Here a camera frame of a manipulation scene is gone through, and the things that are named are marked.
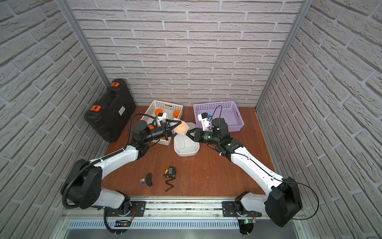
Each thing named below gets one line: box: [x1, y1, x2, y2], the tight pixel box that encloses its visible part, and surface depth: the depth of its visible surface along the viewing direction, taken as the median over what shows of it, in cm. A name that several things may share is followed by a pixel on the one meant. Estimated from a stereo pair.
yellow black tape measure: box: [163, 165, 177, 184], surface depth 85 cm
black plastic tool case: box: [84, 78, 137, 143], surface depth 91 cm
